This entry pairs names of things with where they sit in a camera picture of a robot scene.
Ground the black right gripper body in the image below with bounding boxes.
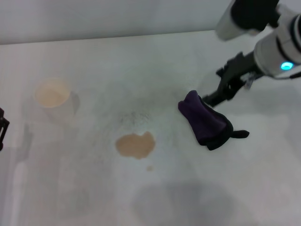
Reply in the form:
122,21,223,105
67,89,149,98
226,51,259,90

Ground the purple rag with black edge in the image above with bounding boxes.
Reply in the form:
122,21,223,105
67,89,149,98
178,89,250,151

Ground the white paper cup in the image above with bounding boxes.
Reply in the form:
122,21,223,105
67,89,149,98
33,77,80,129

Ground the large brown liquid stain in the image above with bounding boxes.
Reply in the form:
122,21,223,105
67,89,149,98
115,131,156,161

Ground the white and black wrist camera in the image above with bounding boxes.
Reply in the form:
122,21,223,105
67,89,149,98
215,0,281,42

